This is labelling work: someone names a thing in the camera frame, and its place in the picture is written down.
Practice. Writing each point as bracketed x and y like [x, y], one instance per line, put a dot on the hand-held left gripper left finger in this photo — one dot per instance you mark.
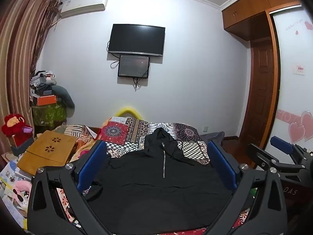
[91, 166]

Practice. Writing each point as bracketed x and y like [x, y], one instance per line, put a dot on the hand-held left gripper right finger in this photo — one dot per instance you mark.
[223, 166]

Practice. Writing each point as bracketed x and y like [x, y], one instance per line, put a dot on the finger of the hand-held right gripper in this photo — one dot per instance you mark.
[259, 155]
[281, 143]

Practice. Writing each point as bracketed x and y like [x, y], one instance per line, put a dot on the black zip hoodie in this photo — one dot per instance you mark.
[156, 195]

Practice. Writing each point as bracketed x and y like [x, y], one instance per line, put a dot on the pile of clothes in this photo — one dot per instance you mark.
[41, 82]

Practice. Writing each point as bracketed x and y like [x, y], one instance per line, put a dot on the yellow orange cloth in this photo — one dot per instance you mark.
[84, 149]

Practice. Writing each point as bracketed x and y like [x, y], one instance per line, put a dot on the patchwork printed quilt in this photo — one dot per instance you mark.
[117, 132]

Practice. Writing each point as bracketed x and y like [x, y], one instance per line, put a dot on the wooden lap desk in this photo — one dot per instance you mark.
[44, 156]

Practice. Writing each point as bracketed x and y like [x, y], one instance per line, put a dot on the brown wooden door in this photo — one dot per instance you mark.
[259, 90]

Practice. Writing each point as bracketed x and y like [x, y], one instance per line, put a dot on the orange box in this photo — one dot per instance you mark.
[46, 100]

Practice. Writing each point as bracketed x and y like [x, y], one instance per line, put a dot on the pile of books and papers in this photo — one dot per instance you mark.
[9, 176]

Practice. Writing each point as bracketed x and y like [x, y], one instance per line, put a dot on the red plush toy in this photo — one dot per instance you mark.
[12, 127]

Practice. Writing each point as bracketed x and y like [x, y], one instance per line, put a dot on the small black monitor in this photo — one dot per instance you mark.
[133, 66]

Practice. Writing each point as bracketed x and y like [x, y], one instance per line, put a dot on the wooden overhead cabinet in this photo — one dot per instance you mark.
[244, 14]

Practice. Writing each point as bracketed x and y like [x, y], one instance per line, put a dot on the striped brown curtain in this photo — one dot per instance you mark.
[22, 41]

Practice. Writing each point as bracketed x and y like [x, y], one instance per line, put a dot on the white air conditioner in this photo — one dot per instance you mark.
[83, 6]

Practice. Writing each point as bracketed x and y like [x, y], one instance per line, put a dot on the red white wall sticker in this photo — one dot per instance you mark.
[299, 69]

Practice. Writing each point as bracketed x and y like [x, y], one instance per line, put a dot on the wall-mounted black television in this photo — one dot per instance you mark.
[135, 39]

